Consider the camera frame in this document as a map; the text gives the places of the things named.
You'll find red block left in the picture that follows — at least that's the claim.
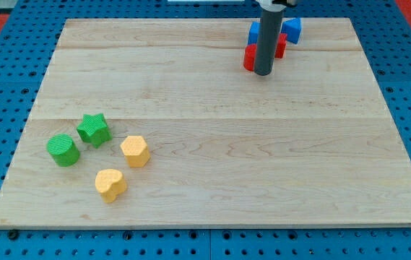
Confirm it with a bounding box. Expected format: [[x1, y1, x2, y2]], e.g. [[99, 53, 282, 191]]
[[243, 43, 256, 72]]

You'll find green cylinder block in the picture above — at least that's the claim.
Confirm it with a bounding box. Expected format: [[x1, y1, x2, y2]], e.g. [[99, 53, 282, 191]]
[[46, 134, 80, 167]]

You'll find wooden board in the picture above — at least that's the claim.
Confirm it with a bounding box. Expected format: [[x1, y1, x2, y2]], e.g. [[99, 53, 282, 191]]
[[0, 18, 411, 230]]

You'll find green star block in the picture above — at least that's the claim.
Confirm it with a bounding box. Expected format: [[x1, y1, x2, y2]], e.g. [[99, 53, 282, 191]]
[[77, 113, 113, 148]]

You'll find red block right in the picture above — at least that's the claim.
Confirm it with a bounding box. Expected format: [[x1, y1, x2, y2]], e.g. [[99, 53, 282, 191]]
[[274, 33, 287, 59]]

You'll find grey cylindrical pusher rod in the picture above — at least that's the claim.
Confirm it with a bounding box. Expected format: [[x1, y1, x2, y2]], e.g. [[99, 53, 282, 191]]
[[254, 9, 285, 76]]

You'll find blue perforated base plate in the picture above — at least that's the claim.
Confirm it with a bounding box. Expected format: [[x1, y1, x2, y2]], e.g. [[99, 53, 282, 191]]
[[0, 1, 411, 259]]

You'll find yellow heart block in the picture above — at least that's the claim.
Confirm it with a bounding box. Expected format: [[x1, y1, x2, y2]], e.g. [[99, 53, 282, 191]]
[[95, 169, 127, 204]]

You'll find red block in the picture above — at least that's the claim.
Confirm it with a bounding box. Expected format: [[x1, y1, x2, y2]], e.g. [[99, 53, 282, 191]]
[[243, 43, 256, 72], [274, 33, 287, 59]]

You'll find blue cube block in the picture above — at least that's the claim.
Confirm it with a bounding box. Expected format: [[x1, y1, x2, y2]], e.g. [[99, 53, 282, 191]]
[[247, 22, 260, 45]]

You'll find blue triangle block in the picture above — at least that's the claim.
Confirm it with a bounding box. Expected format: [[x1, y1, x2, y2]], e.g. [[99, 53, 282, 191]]
[[281, 17, 302, 44]]

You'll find yellow hexagon block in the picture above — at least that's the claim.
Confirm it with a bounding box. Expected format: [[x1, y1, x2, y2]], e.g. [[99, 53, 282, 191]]
[[120, 136, 150, 168]]

